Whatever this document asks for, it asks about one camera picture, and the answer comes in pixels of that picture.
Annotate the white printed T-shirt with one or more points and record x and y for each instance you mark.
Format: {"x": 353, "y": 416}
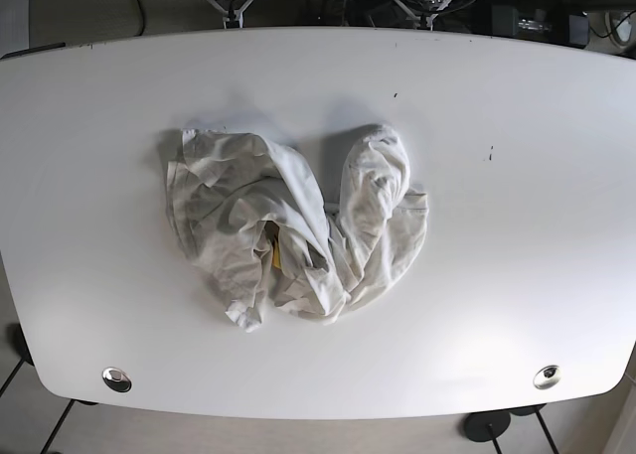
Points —
{"x": 249, "y": 213}

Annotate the left silver table grommet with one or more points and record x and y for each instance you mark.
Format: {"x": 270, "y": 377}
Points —
{"x": 116, "y": 379}

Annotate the silver table grommet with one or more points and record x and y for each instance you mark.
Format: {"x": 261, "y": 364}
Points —
{"x": 116, "y": 379}
{"x": 547, "y": 377}

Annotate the black round stand base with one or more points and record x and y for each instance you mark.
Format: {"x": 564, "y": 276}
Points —
{"x": 485, "y": 426}

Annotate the black power adapter box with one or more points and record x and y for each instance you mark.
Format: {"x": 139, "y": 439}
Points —
{"x": 504, "y": 21}

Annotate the right silver table grommet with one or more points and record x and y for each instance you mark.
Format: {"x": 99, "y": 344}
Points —
{"x": 547, "y": 377}

